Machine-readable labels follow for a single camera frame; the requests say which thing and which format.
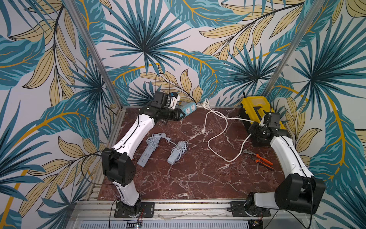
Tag teal power strip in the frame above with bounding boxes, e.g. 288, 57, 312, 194
181, 102, 197, 116

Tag short strip grey cord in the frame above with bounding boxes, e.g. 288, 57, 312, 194
171, 139, 189, 161

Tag cream power strip cord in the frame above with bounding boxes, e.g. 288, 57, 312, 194
195, 98, 258, 163

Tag grey power strip cord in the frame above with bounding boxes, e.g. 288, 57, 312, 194
145, 132, 179, 147

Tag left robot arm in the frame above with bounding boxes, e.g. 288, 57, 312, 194
101, 91, 185, 209

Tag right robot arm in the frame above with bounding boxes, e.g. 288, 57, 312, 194
245, 112, 326, 215

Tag yellow black toolbox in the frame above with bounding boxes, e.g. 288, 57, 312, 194
239, 96, 289, 147

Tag orange handled pliers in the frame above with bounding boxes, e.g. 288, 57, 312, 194
243, 150, 274, 170

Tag aluminium frame post left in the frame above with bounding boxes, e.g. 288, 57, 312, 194
62, 0, 124, 109

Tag aluminium frame post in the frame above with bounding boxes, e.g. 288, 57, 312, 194
261, 0, 325, 97
62, 0, 124, 109

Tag aluminium frame post right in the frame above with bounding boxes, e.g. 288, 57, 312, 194
261, 0, 325, 97

